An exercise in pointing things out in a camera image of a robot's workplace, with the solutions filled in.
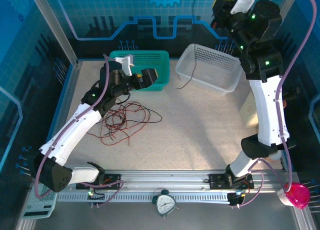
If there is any white plastic basket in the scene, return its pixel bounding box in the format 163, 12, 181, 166
174, 43, 243, 97

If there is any pink emergency button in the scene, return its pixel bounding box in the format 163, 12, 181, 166
277, 182, 311, 210

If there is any thin red cable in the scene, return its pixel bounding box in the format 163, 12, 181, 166
99, 101, 152, 147

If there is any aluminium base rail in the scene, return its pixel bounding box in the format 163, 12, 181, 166
32, 168, 301, 194

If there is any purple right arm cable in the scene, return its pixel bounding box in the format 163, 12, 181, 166
231, 0, 316, 208

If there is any green plastic basket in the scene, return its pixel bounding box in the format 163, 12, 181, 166
108, 50, 171, 92

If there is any slotted grey cable duct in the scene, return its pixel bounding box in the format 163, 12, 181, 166
56, 191, 232, 205

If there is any black utensil handle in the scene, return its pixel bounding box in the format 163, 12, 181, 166
282, 87, 302, 102

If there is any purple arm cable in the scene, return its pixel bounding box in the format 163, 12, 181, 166
34, 54, 125, 207
231, 0, 316, 208

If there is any green triangular alarm clock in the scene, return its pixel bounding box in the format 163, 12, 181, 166
151, 189, 180, 219

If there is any white desk calculator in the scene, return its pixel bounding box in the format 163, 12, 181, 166
19, 184, 58, 220

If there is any thin black cable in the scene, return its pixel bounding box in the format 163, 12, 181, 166
102, 93, 133, 141
176, 0, 222, 90
119, 103, 163, 125

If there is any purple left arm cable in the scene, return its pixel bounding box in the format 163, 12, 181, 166
34, 54, 125, 207

